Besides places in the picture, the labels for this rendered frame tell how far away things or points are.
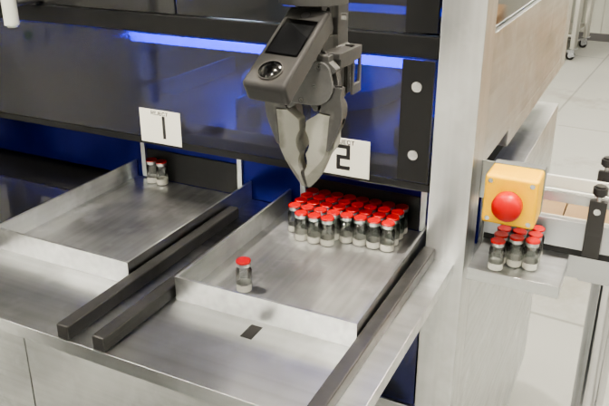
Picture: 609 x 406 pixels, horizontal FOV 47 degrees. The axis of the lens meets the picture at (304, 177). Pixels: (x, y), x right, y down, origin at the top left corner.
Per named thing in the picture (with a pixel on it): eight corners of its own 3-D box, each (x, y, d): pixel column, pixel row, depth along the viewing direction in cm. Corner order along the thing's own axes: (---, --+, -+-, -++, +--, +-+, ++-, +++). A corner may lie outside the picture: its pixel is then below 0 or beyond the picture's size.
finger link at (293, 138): (324, 172, 83) (325, 95, 79) (302, 189, 78) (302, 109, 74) (301, 168, 84) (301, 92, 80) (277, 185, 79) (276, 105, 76)
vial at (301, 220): (297, 234, 113) (297, 207, 111) (310, 236, 112) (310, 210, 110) (292, 239, 111) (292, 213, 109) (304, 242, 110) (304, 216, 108)
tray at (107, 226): (137, 176, 137) (135, 159, 136) (252, 198, 127) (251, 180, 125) (-5, 247, 109) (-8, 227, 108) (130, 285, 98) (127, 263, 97)
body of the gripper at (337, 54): (362, 96, 79) (366, -15, 75) (332, 116, 72) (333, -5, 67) (302, 89, 82) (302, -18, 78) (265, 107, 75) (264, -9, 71)
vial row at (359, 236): (292, 226, 116) (291, 200, 114) (396, 247, 108) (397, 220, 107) (285, 231, 114) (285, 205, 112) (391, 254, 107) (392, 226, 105)
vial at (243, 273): (241, 284, 98) (240, 256, 97) (255, 287, 97) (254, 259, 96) (233, 291, 96) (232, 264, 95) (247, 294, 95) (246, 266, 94)
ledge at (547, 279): (487, 240, 116) (488, 229, 115) (570, 256, 110) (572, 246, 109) (466, 278, 104) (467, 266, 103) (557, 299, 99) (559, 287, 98)
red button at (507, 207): (494, 211, 99) (497, 184, 97) (523, 216, 97) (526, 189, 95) (488, 221, 95) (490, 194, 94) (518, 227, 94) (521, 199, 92)
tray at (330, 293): (289, 207, 123) (289, 188, 122) (434, 235, 113) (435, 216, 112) (176, 299, 95) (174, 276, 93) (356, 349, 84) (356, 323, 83)
